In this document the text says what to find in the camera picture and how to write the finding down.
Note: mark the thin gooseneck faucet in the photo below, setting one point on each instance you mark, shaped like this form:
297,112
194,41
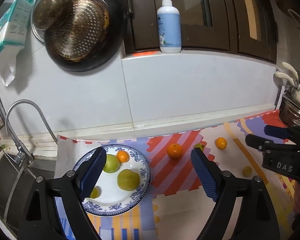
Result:
23,101

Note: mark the white blue pump bottle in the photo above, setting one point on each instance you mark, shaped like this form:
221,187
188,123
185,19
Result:
168,27

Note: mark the orange mandarin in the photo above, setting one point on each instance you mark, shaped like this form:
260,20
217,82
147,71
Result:
175,151
220,143
122,156

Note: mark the yellow-green apple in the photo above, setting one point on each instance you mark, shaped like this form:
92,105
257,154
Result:
128,179

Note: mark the black frying pan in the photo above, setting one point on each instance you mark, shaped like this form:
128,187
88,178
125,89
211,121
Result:
116,37

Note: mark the chrome kitchen faucet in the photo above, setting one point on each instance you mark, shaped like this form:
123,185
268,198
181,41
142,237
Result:
21,157

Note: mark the white teal carton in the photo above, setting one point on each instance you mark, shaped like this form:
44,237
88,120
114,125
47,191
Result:
12,30

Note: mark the green apple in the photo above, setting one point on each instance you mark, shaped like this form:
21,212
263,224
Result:
112,164

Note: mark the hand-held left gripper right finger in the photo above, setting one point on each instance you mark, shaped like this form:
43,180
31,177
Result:
205,172

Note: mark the colourful patterned mat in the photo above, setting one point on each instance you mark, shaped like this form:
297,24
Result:
180,212

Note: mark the stainless steel pot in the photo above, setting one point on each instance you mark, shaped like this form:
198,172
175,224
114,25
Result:
292,113

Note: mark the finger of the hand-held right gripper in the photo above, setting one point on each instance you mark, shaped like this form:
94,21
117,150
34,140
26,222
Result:
275,130
255,141

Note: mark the blue-rimmed white plate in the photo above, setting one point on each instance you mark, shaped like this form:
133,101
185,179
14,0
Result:
110,202

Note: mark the steel sink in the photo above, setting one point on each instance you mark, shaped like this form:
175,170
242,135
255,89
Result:
5,180

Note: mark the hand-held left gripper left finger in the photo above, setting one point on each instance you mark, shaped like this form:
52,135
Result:
93,172

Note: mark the dark wooden window sash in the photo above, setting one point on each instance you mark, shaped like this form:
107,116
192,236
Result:
145,17
242,17

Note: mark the brass ladle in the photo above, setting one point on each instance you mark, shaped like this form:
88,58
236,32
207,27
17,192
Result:
50,12

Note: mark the perforated copper skimmer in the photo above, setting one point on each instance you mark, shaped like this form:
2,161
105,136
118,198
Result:
82,30

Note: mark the small green fruit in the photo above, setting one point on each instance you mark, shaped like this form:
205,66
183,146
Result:
200,146
95,193

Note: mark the small yellow-green fruit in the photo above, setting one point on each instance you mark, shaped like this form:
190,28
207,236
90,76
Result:
247,171

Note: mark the white plastic bag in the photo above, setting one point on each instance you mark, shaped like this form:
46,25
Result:
8,75

